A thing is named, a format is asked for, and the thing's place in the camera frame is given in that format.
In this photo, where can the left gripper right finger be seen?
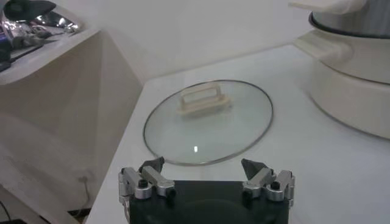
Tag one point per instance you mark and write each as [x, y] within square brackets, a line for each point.
[262, 179]

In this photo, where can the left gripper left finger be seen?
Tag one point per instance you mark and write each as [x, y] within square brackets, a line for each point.
[152, 179]

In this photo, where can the round glass pot lid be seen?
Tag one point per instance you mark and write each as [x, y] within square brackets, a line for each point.
[219, 131]

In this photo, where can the white side table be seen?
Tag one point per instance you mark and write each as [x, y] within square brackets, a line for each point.
[61, 100]

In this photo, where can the cream electric cooking pot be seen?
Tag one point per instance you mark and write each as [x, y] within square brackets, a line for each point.
[356, 85]

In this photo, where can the black open laptop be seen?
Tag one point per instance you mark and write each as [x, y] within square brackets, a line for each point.
[3, 51]

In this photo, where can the chrome and black headset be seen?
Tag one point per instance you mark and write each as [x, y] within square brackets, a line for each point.
[30, 10]

